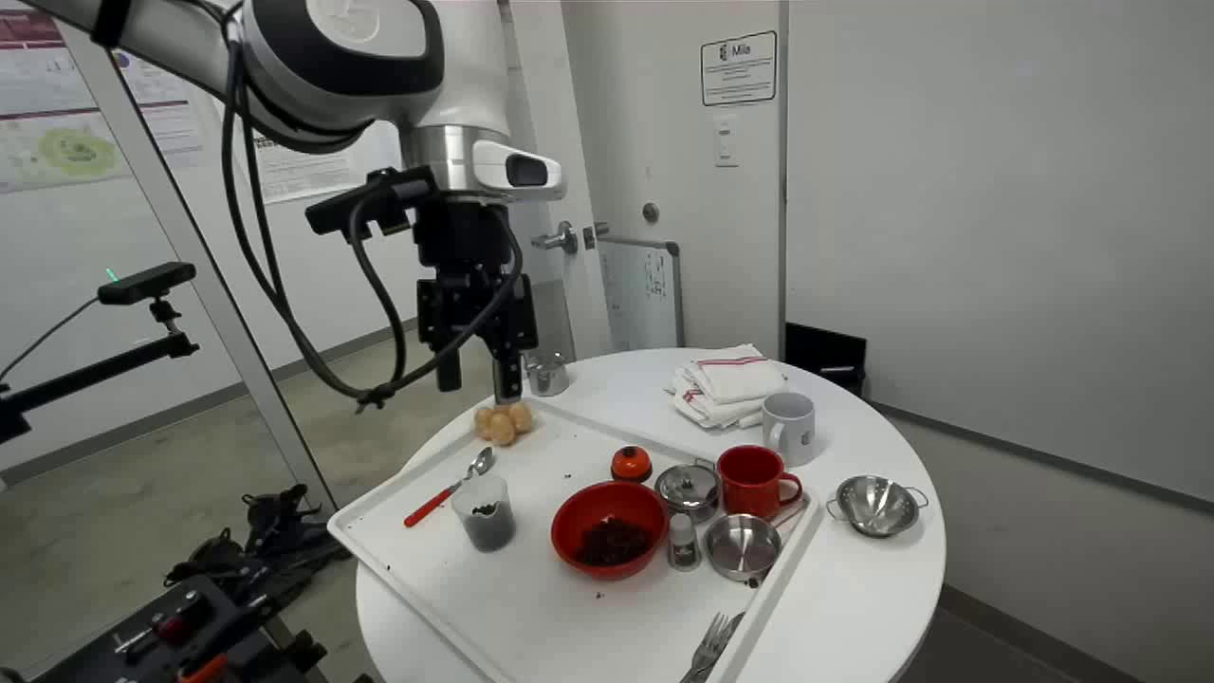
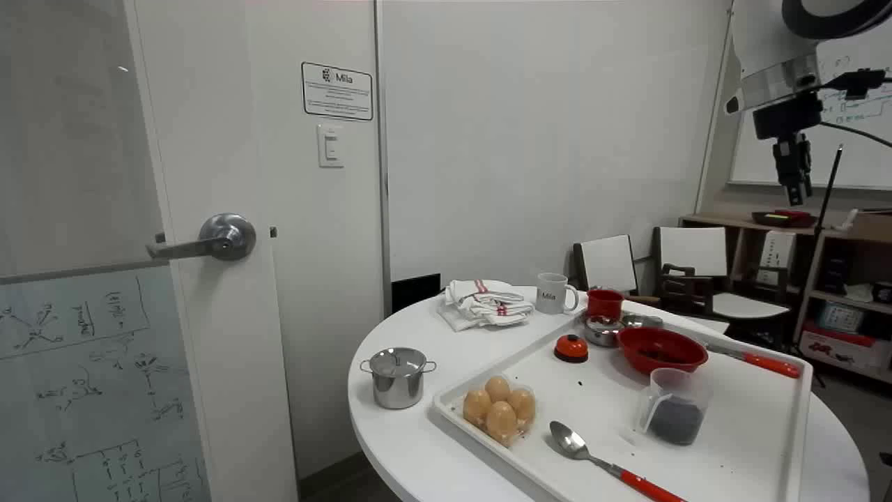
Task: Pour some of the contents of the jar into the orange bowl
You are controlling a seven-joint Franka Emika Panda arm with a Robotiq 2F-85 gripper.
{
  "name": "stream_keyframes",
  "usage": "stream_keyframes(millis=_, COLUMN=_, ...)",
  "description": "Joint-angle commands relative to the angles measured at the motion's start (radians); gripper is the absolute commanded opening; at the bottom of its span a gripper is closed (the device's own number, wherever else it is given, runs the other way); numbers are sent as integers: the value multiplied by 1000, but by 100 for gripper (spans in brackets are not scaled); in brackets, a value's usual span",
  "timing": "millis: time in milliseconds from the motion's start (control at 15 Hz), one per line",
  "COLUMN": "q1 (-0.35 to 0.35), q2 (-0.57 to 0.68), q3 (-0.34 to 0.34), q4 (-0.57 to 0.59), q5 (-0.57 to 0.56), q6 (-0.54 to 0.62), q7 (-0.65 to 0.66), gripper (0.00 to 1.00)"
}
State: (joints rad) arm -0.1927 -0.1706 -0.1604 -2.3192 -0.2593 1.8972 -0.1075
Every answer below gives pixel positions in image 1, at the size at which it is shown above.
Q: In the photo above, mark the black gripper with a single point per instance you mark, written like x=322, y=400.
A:
x=475, y=286

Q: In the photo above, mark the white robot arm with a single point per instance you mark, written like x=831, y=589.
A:
x=314, y=77

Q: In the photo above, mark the orange bowl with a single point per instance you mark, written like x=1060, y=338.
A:
x=609, y=529

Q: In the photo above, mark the small steel bowl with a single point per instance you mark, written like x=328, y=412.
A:
x=740, y=546

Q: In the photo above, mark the steel colander bowl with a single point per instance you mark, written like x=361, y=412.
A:
x=878, y=506

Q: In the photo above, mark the bag of potatoes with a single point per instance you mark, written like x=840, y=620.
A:
x=504, y=422

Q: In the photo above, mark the small steel pot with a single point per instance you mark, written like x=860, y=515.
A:
x=549, y=372

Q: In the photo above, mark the small orange round timer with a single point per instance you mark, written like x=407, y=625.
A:
x=633, y=464

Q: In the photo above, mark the white plastic tray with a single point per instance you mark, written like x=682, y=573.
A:
x=520, y=611

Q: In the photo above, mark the steel strainer cup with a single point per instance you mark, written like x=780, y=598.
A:
x=687, y=491

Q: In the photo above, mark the white red striped cloth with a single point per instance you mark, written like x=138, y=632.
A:
x=721, y=388

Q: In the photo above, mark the small glass shaker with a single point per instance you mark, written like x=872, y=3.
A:
x=682, y=539

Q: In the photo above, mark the red mug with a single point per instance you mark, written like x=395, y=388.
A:
x=758, y=481

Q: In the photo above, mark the white mug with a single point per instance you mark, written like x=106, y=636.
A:
x=792, y=425

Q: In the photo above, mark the metal tongs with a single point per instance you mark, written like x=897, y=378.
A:
x=710, y=648

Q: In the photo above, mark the black box on floor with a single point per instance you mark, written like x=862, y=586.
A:
x=829, y=354

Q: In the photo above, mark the red handled metal spoon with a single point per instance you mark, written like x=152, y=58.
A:
x=481, y=464

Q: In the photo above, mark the metal door handle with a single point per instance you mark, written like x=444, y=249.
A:
x=568, y=235

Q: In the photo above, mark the black camera on stand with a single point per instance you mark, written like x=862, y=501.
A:
x=150, y=281

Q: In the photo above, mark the white light switch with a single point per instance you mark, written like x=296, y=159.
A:
x=725, y=142

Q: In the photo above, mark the white wall sign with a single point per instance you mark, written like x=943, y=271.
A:
x=738, y=71

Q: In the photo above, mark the red handled clamp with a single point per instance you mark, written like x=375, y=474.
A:
x=168, y=626

